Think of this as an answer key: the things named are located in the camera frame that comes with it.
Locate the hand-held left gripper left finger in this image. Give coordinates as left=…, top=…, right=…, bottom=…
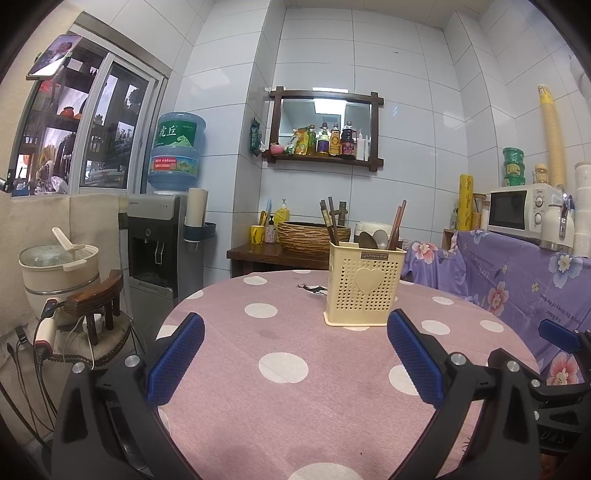
left=51, top=312, right=206, bottom=480

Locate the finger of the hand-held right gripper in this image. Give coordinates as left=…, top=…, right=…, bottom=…
left=488, top=348, right=548, bottom=395
left=539, top=319, right=591, bottom=354

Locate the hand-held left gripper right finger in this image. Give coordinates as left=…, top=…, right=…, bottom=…
left=387, top=308, right=541, bottom=480

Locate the cream perforated utensil holder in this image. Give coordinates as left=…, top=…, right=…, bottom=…
left=322, top=241, right=408, bottom=328

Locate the black chopstick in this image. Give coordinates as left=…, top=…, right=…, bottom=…
left=319, top=200, right=338, bottom=245

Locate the purple floral cloth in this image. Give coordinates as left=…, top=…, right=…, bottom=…
left=399, top=229, right=591, bottom=386

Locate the white thermos bottle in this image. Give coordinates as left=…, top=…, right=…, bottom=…
left=540, top=203, right=575, bottom=245

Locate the small dark wooden stool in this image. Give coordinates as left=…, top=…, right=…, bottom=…
left=65, top=270, right=125, bottom=347

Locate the pink polka dot tablecloth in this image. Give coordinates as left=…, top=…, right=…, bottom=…
left=157, top=270, right=541, bottom=480

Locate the white container stack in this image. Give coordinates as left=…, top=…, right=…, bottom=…
left=574, top=161, right=591, bottom=257

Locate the white microwave oven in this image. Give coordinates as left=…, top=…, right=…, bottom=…
left=487, top=183, right=561, bottom=241

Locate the dark wooden washstand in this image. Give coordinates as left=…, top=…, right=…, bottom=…
left=226, top=242, right=329, bottom=278

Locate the white red handheld device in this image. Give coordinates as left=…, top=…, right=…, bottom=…
left=34, top=299, right=61, bottom=365

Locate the white rice cooker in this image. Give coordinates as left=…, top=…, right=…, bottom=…
left=353, top=222, right=402, bottom=245

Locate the cream electric cooking pot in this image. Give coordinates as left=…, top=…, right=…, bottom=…
left=19, top=242, right=101, bottom=319

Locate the paper cup tube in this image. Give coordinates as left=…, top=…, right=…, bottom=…
left=185, top=187, right=209, bottom=228

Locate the grey water dispenser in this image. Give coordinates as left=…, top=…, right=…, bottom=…
left=126, top=193, right=206, bottom=305

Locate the yellow wrap roll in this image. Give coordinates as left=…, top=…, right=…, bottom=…
left=458, top=174, right=475, bottom=232

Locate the white rice paddle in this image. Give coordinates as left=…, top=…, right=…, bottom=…
left=52, top=227, right=86, bottom=259

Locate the woven pattern wash basin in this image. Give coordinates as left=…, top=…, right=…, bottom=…
left=276, top=222, right=354, bottom=254

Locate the tall yellow cup stack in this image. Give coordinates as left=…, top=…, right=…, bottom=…
left=536, top=84, right=568, bottom=185

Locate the blue water jug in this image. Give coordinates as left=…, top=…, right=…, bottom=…
left=148, top=112, right=207, bottom=193

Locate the sliding aluminium window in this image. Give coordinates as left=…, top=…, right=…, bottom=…
left=11, top=14, right=174, bottom=197

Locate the wood framed mirror shelf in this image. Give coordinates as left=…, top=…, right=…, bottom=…
left=262, top=86, right=385, bottom=172

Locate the mounted smartphone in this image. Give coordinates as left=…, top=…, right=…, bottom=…
left=27, top=33, right=83, bottom=78

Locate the black power cable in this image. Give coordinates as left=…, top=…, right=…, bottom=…
left=4, top=328, right=51, bottom=444

